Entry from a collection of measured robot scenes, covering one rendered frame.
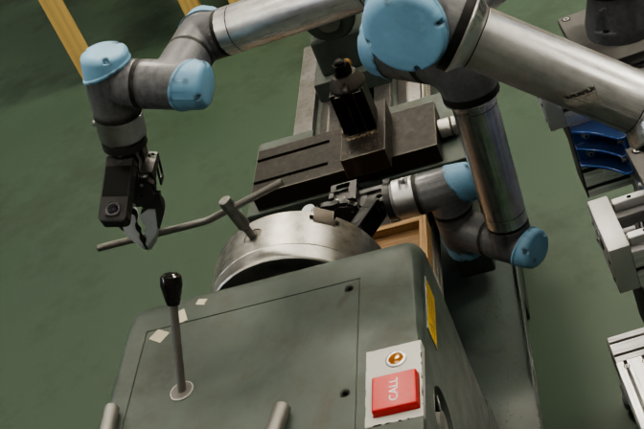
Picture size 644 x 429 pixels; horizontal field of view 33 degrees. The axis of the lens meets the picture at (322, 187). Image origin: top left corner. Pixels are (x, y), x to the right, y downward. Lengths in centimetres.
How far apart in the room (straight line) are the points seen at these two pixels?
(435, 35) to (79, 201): 362
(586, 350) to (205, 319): 169
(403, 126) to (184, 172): 235
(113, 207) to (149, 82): 20
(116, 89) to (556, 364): 183
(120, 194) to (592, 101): 72
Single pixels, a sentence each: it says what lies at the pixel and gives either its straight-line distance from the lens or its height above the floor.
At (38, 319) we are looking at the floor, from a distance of 434.
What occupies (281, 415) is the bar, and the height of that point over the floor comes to 127.
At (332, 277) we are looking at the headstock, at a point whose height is 126.
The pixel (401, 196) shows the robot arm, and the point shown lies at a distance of 200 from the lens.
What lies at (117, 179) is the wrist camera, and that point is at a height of 145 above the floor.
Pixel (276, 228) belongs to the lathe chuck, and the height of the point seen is 124.
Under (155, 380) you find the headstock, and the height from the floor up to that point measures 126.
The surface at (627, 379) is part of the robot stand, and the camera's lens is 276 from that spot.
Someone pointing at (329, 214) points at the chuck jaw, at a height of 119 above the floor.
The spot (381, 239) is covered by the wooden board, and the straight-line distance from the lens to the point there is 230.
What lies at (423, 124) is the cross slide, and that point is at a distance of 244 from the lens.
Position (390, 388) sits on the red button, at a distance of 141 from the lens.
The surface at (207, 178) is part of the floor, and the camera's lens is 459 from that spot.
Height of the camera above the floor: 223
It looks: 32 degrees down
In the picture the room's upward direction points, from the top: 24 degrees counter-clockwise
